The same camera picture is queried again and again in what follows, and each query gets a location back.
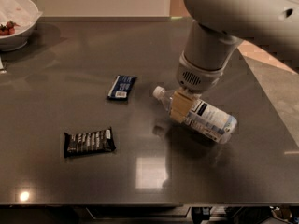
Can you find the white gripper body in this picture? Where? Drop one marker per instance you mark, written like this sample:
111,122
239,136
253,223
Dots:
196,76

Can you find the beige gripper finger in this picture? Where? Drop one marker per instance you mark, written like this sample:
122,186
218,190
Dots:
182,102

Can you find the blue label plastic water bottle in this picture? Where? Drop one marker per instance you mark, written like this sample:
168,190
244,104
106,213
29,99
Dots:
203,117

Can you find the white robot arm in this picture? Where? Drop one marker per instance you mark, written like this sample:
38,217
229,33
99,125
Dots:
218,28

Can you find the blue snack bar wrapper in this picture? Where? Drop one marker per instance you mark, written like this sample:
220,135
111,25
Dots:
121,87

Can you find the black snack bar wrapper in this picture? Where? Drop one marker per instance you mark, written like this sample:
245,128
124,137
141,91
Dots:
80,144

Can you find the red strawberries in bowl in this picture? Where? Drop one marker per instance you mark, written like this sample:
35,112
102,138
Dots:
8,28

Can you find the white paper napkin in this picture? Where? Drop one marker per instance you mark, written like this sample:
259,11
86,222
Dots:
23,12

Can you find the white bowl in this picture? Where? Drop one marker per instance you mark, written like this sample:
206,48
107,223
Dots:
18,39

